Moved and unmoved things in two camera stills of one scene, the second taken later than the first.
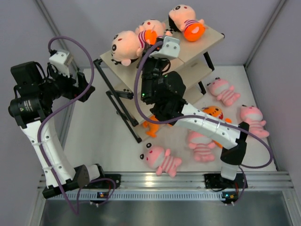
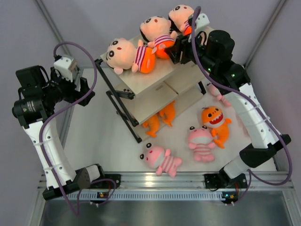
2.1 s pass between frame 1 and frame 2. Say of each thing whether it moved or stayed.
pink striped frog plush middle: stayed
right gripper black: moved
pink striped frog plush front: stayed
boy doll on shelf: stayed
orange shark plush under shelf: stayed
